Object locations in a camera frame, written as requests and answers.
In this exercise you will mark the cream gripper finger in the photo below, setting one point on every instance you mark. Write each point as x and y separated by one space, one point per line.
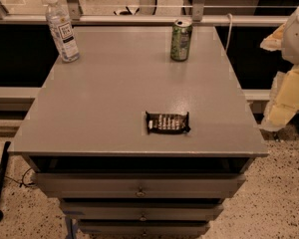
284 100
273 42

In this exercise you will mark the green soda can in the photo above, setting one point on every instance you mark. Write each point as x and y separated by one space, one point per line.
180 39

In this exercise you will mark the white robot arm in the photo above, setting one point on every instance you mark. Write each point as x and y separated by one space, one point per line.
290 42

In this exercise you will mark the black rxbar chocolate wrapper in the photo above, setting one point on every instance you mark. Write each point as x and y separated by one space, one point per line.
167 123

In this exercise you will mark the clear plastic water bottle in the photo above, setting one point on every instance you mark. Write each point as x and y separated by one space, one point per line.
62 32

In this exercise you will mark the grey bottom drawer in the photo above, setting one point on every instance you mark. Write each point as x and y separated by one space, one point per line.
143 228

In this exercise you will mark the grey drawer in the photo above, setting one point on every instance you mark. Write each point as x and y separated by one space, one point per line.
143 228
142 211
85 185

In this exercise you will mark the grey middle drawer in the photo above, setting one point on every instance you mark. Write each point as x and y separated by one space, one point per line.
142 211

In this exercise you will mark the grey top drawer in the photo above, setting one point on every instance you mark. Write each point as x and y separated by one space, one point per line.
85 185

